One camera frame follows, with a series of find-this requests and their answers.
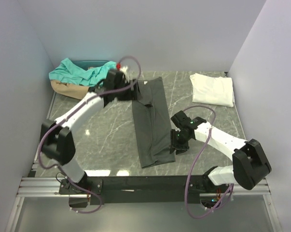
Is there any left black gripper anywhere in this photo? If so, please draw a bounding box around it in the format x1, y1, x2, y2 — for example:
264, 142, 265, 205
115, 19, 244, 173
115, 80, 143, 103

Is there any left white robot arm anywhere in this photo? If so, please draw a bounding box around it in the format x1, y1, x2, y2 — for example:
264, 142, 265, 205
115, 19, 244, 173
38, 76, 139, 194

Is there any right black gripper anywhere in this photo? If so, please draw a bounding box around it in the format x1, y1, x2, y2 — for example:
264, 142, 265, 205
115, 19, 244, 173
169, 129, 191, 156

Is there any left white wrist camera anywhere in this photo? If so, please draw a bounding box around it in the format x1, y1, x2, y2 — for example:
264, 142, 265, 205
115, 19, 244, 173
105, 63, 133, 87

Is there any dark grey t shirt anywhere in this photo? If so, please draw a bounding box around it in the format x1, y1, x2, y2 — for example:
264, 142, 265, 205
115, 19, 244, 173
132, 77, 175, 168

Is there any teal t shirt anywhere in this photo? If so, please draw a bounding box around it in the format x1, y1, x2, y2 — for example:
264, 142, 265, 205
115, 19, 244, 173
49, 58, 117, 87

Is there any tan t shirt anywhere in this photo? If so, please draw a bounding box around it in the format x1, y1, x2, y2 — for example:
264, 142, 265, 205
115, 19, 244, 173
50, 80, 89, 100

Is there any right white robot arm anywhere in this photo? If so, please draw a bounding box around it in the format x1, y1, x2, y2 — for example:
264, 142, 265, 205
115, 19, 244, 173
170, 112, 272, 193

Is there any folded white t shirt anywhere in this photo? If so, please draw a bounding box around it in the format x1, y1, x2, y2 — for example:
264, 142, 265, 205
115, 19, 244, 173
190, 73, 235, 107

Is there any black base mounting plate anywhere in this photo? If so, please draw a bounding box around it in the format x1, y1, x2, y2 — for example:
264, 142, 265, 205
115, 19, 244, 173
58, 175, 232, 205

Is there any aluminium rail frame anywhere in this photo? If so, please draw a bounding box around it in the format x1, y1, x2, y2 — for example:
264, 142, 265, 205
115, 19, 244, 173
6, 153, 283, 232

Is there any teal plastic basket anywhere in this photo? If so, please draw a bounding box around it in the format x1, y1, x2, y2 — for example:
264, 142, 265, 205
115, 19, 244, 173
71, 60, 109, 70

